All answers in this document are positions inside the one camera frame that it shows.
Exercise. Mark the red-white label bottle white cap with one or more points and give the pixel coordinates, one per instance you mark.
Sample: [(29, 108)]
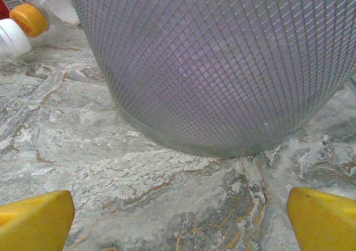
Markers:
[(14, 38)]

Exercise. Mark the small bottle orange cap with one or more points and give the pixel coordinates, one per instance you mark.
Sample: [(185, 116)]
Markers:
[(27, 20)]

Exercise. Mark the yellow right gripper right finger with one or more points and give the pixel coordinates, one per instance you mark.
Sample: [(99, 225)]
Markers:
[(325, 223)]

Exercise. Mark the silver metal mesh bin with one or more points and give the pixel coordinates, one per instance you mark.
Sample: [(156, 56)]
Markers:
[(211, 67)]

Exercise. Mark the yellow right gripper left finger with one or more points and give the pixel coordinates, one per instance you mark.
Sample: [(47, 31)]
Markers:
[(33, 223)]

